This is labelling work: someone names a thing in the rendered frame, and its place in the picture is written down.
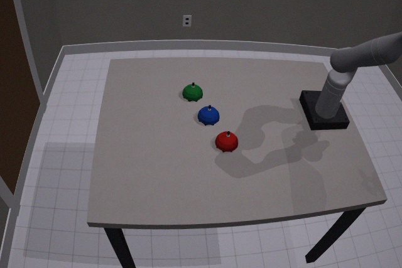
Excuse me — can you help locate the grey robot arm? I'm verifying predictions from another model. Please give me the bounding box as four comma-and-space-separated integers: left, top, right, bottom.
315, 32, 402, 119

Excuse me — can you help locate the blue dome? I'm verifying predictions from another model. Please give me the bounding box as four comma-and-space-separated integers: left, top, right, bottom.
198, 105, 220, 126

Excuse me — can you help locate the green dome bell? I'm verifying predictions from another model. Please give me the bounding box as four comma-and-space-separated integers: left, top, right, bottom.
182, 82, 203, 102

